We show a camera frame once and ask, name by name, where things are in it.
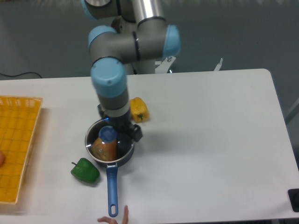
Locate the yellow bell pepper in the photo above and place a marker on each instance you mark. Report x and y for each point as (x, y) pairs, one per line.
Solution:
(139, 110)

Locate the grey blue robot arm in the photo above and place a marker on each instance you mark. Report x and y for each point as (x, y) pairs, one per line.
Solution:
(139, 33)

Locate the black pot blue handle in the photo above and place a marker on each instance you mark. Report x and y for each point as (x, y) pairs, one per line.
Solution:
(111, 171)

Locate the triangular pastry bread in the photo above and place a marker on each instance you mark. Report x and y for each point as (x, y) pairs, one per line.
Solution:
(104, 151)

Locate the green bell pepper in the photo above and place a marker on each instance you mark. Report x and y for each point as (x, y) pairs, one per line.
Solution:
(85, 171)

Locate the black device at table edge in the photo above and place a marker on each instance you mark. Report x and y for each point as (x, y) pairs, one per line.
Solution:
(294, 199)

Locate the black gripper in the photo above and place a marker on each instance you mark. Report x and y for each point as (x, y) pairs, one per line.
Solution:
(120, 120)

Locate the glass pot lid blue knob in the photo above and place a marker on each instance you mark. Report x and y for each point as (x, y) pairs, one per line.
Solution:
(101, 128)

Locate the yellow woven basket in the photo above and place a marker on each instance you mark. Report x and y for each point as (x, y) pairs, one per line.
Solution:
(18, 119)

